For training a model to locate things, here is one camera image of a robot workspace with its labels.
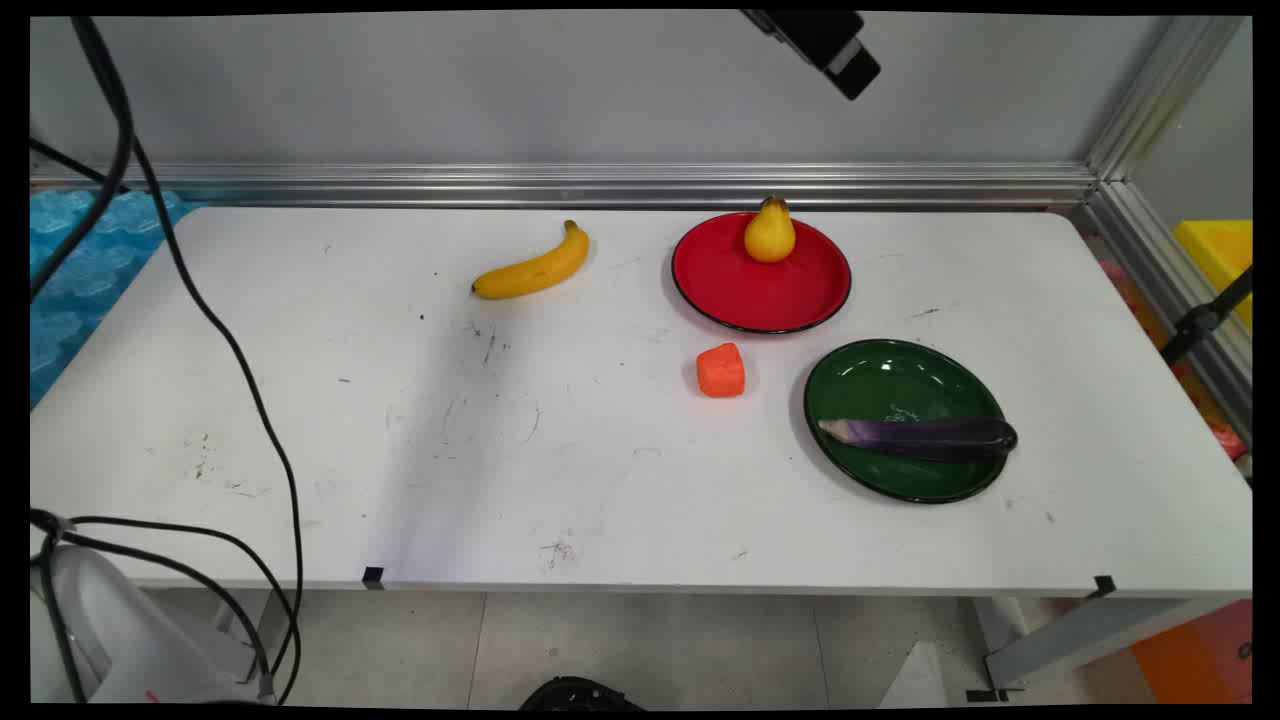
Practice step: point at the black round object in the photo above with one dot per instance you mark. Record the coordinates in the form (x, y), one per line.
(578, 694)

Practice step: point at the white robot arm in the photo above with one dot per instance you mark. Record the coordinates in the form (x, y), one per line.
(110, 630)

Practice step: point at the orange box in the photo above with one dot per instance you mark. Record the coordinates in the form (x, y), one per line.
(1200, 655)

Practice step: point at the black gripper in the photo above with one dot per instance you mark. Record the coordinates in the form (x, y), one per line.
(800, 30)

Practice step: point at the aluminium frame post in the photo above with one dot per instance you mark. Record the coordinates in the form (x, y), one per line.
(1150, 110)

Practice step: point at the yellow pear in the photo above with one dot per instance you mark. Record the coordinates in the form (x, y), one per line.
(769, 236)

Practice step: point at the dark purple eggplant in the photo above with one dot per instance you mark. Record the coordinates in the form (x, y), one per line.
(930, 435)

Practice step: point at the red enamel plate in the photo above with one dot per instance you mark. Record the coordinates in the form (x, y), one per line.
(745, 290)

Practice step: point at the orange carrot chunk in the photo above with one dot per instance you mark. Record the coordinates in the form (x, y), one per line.
(720, 371)

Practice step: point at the green enamel plate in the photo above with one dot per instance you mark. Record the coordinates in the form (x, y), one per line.
(880, 390)

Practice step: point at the yellow plastic box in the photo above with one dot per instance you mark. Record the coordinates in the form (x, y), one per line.
(1220, 260)

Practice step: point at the aluminium frame rail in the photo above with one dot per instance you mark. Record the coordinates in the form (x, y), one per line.
(600, 185)

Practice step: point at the grey table leg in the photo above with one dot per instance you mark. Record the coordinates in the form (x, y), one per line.
(1085, 635)

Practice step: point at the black tape marker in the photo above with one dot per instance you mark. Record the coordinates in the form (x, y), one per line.
(373, 575)
(1104, 585)

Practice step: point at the blue bubble wrap mat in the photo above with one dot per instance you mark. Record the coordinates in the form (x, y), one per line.
(80, 270)

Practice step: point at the yellow banana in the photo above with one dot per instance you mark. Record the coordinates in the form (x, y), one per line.
(535, 270)

